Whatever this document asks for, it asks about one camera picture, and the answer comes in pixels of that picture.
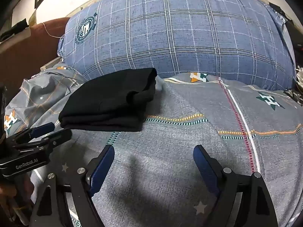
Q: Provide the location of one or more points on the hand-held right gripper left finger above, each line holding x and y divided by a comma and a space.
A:
102, 167

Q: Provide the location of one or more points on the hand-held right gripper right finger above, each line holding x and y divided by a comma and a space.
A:
204, 167

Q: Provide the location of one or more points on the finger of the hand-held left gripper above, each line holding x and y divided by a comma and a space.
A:
42, 130
62, 136

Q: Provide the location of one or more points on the black knit sock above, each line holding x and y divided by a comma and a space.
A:
111, 99

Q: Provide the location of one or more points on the grey printed bedsheet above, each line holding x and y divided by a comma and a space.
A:
180, 146

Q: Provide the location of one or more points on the brown headboard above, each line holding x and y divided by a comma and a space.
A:
26, 59

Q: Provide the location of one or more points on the black cloth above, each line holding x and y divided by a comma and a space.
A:
14, 29

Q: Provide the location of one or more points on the blue plaid quilt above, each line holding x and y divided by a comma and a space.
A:
170, 35

